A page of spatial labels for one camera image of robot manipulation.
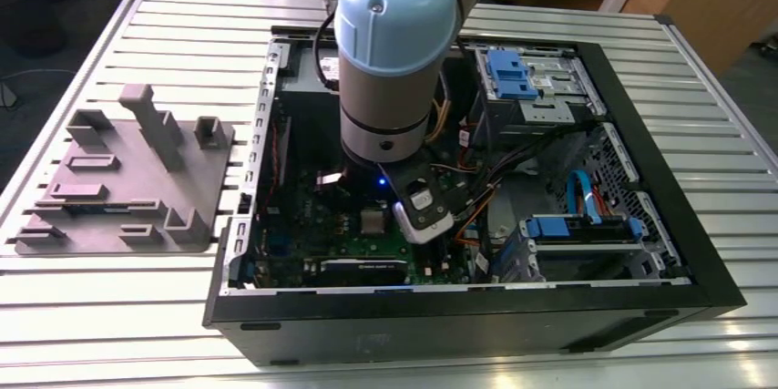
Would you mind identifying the grey parts rack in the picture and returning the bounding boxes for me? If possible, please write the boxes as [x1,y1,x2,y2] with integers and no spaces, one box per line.
[12,83,238,256]

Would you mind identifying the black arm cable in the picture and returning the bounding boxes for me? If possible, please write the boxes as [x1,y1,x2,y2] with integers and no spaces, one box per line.
[313,10,343,95]

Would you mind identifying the yellow wire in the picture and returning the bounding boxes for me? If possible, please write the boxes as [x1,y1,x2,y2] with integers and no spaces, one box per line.
[425,96,455,145]

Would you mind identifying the green motherboard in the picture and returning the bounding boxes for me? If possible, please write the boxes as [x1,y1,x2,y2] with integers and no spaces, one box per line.
[250,165,483,289]

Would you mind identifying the black chair base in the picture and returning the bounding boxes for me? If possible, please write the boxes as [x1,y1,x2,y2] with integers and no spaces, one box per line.
[750,33,778,58]

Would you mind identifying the orange wire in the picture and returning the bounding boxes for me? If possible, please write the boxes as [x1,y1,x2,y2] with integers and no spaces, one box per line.
[453,220,483,245]

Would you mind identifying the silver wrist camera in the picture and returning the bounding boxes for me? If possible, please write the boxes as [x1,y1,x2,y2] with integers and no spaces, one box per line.
[391,179,457,245]

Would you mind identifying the metal disk bay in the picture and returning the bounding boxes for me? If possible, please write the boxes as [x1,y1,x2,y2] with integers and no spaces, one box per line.
[514,213,694,284]

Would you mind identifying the blue flat wire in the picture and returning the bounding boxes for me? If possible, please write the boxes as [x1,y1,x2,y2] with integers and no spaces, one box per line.
[565,169,605,226]

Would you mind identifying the hard disk in blue carrier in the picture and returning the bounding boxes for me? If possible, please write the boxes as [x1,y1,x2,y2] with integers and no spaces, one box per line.
[523,214,646,245]

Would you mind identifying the green RAM stick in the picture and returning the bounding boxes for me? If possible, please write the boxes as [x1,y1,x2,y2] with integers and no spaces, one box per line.
[63,200,134,216]

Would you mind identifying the grey power supply unit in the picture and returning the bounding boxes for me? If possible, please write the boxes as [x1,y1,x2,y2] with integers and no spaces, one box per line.
[274,47,346,160]

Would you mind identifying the black wire bundle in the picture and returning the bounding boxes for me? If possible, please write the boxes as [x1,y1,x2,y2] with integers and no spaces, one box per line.
[453,123,603,226]

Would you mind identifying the metal drive cage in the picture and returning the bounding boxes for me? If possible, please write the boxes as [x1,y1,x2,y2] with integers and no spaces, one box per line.
[471,46,609,149]

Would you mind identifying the black office chair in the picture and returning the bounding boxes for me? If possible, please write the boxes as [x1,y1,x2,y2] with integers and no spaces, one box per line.
[0,0,79,58]

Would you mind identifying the blue plastic drive latch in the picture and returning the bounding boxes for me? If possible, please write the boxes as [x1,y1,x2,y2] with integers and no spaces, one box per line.
[485,49,542,101]

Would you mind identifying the silver CPU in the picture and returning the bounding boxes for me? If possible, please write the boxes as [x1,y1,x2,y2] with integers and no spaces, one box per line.
[362,209,387,233]

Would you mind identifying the black graphics card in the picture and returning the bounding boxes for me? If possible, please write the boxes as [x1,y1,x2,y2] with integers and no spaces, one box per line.
[317,257,410,288]

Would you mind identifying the black open PC case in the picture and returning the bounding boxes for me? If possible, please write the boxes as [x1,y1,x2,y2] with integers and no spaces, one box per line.
[202,24,748,367]

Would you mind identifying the CPU socket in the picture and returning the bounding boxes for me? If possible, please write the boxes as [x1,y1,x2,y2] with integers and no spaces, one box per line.
[357,206,391,239]

